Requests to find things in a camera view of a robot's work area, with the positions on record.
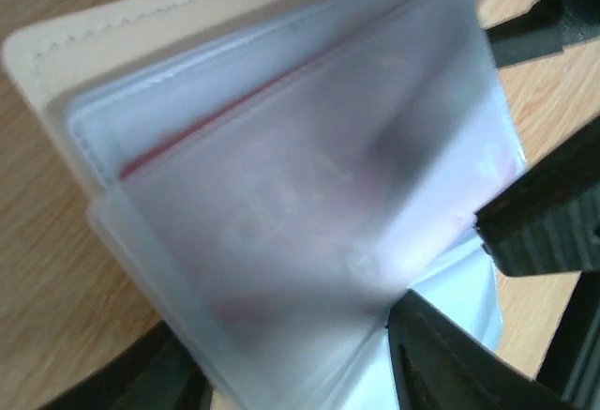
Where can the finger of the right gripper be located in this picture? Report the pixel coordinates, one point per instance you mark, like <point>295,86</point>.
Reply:
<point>546,29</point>
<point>547,221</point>

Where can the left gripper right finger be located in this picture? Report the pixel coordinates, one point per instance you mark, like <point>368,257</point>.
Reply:
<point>437,365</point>

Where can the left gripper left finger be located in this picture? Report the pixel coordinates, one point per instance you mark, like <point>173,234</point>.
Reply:
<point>155,372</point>

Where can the beige leather card holder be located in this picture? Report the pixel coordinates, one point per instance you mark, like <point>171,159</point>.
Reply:
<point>118,85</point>

